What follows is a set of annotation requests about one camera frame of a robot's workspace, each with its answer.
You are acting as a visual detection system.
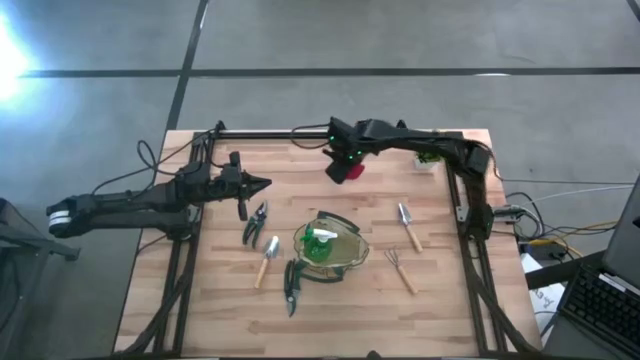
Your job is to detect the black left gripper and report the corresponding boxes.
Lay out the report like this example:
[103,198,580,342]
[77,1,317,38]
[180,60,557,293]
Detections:
[199,151,274,222]

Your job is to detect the short green pruning shears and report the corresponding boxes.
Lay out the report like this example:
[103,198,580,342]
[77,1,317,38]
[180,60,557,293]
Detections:
[242,199,270,250]

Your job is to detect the wide trowel wooden handle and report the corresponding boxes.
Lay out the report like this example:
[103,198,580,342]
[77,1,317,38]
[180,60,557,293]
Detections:
[253,235,281,290]

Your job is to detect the green spray bottle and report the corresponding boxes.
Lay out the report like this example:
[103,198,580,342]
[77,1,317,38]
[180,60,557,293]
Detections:
[301,224,340,264]

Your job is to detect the narrow trowel wooden handle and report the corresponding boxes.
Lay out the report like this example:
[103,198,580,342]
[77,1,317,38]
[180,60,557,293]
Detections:
[397,202,425,254]

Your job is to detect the hand rake wooden handle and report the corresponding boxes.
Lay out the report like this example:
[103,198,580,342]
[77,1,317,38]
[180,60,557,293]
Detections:
[383,246,420,296]

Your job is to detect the beige green gardening bag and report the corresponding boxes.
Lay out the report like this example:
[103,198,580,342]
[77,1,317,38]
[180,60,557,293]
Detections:
[292,209,371,284]

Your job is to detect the long-bladed green garden shears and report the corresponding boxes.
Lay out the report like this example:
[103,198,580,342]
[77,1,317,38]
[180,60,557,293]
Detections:
[283,258,305,319]

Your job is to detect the green plant white pot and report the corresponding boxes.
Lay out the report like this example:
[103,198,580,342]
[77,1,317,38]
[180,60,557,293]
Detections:
[413,151,444,172]

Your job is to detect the grey power adapter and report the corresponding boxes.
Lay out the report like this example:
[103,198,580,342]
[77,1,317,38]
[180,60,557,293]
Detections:
[494,204,526,224]

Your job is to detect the black side stand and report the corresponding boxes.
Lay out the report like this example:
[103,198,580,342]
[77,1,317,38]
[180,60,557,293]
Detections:
[0,197,81,360]

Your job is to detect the white paper sheet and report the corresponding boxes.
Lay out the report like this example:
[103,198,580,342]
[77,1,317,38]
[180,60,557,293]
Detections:
[519,252,566,334]

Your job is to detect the black laptop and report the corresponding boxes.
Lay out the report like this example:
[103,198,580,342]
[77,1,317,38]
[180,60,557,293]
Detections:
[542,174,640,359]

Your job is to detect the black aluminium table frame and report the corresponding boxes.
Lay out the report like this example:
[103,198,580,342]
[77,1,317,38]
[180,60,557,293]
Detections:
[113,118,544,360]

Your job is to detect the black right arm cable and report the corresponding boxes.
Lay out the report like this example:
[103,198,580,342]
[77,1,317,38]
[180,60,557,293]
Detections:
[289,122,334,151]

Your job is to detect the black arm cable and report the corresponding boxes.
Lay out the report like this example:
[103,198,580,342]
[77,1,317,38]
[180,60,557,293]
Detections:
[289,122,334,151]
[91,122,224,197]

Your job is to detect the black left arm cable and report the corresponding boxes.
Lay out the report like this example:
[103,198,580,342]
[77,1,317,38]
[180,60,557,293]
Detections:
[91,122,224,197]

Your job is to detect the white floor cable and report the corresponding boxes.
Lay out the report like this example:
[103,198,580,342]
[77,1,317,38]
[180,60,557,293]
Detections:
[504,184,634,201]

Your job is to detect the yellow floor cable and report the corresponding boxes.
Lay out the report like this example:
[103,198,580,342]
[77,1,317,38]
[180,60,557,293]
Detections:
[529,219,619,249]

